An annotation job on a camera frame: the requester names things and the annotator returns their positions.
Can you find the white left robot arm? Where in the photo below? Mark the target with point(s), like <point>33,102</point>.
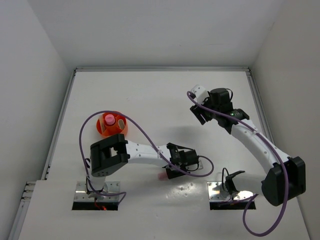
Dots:
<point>110,154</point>

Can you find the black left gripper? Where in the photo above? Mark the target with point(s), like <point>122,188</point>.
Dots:
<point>170,173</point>

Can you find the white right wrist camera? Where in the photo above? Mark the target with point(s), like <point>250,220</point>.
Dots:
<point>199,93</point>

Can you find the beige white correction tape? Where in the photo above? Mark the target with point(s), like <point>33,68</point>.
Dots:
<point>121,124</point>

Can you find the pink highlighter marker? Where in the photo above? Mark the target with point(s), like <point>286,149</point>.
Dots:
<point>162,176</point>

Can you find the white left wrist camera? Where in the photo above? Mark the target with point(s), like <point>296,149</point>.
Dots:
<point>200,165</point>

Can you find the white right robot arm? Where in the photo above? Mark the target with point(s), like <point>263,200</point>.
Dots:
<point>285,176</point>

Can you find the metal base plate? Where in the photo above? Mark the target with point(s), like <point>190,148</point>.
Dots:
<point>217,194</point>
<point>109,194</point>

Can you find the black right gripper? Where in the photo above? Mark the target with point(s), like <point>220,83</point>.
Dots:
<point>199,113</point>

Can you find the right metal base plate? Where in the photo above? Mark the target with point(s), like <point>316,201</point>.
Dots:
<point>217,194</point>

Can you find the orange round divided container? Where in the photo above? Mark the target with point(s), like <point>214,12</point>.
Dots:
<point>114,129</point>

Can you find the pink capped clear bottle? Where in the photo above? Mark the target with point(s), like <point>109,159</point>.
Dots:
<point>110,120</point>

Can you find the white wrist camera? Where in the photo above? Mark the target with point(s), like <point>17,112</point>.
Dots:
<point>200,165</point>
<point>199,93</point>

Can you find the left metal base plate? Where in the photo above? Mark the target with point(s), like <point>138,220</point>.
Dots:
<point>109,194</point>

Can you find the beige yellow pencil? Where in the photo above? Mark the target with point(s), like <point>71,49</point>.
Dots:
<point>101,122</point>

